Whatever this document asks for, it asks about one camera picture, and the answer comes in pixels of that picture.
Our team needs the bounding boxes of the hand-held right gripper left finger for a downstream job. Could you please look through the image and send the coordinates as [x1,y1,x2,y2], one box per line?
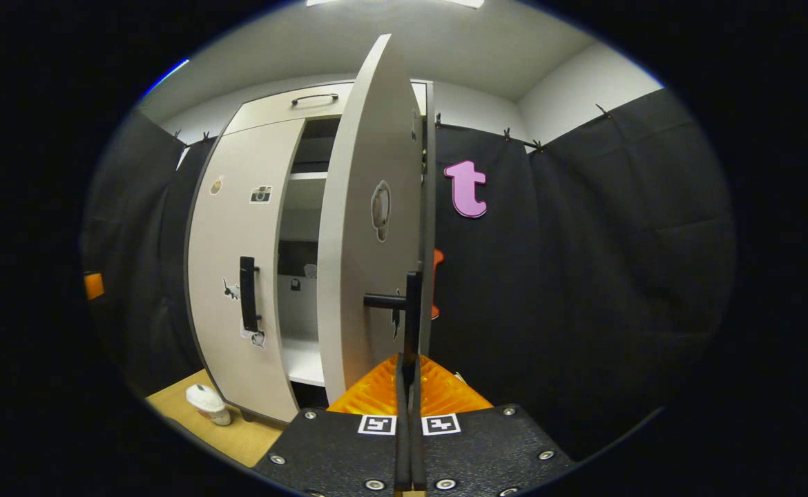
[252,354,412,496]

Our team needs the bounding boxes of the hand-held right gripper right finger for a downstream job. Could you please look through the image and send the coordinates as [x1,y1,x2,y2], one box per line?
[411,354,579,496]

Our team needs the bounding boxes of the black door handle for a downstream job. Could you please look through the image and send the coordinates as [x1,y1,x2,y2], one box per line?
[239,255,262,334]
[363,270,423,367]

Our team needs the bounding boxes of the white door with camera sticker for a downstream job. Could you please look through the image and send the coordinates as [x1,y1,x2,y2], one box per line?
[186,117,307,424]

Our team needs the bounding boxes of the white door with oval sticker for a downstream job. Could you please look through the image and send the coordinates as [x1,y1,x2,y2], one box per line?
[316,33,427,408]

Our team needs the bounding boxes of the white double-door shoe cabinet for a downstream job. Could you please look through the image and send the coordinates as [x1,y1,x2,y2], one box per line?
[183,79,439,426]

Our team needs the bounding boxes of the white cabinet top flap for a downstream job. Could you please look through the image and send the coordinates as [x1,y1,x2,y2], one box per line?
[223,81,427,136]

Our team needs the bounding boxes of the white lidded paper cup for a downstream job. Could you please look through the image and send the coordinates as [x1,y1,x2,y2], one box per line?
[184,384,233,427]

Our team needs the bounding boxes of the black backdrop cloth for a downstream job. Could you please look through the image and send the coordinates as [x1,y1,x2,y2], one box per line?
[79,86,738,460]

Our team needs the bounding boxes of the row of black cloth clips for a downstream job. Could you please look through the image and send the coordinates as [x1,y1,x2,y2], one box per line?
[171,104,612,154]

